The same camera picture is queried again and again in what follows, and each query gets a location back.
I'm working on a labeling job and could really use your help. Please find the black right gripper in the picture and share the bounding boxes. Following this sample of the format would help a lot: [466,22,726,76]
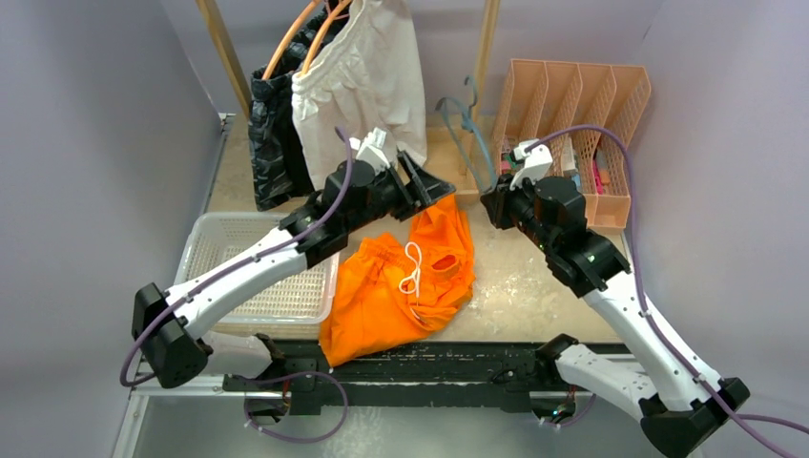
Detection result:
[482,170,558,255]

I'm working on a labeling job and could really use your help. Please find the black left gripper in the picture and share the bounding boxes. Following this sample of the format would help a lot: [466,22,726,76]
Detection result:
[344,152,453,234]

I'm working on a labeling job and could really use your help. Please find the orange shorts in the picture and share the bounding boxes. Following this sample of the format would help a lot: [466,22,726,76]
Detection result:
[319,196,476,367]

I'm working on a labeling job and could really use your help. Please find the grey-blue plastic hanger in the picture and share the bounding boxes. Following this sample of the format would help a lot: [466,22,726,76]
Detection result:
[435,74,498,195]

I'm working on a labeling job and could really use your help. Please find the pink plastic file organizer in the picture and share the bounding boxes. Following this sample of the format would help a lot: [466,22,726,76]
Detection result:
[490,59,652,234]

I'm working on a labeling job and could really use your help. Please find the white plastic basket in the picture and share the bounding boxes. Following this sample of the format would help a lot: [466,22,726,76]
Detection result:
[175,212,340,332]

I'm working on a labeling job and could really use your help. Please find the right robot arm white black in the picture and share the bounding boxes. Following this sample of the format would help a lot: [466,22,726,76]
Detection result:
[480,175,750,457]

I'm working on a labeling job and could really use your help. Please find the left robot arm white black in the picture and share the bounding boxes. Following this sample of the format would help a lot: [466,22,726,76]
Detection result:
[125,151,456,389]

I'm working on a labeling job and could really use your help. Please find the dark camouflage shorts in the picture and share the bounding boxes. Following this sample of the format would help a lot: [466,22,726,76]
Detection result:
[247,10,327,211]

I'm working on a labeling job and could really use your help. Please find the white shorts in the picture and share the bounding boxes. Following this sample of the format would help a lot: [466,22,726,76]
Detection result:
[291,1,427,189]

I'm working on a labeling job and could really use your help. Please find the orange hanger left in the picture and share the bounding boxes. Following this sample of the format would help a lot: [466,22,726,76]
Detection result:
[261,0,322,80]

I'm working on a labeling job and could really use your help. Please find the orange hanger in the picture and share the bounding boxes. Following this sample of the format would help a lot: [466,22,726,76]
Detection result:
[261,0,322,80]
[300,0,352,75]

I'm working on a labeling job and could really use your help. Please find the orange hanger right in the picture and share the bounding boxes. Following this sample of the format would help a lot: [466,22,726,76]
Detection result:
[300,0,352,75]

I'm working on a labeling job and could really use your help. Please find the wooden clothes rack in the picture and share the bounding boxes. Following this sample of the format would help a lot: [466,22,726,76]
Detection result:
[196,0,500,196]

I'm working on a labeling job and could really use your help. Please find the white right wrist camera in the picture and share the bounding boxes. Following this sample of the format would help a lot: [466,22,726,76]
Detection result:
[509,139,553,191]

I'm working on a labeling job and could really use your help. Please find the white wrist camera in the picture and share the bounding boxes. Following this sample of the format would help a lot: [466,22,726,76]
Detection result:
[509,139,553,191]
[349,127,395,174]

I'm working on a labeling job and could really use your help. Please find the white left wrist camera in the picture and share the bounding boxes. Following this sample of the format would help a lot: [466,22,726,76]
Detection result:
[349,127,395,174]

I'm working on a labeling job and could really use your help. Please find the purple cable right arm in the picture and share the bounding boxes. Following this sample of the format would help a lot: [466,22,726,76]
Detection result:
[524,124,809,458]

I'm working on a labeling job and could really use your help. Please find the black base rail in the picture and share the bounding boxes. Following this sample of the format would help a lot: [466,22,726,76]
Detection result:
[223,334,576,413]

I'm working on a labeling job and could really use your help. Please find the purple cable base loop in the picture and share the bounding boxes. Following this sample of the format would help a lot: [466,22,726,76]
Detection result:
[242,370,350,445]

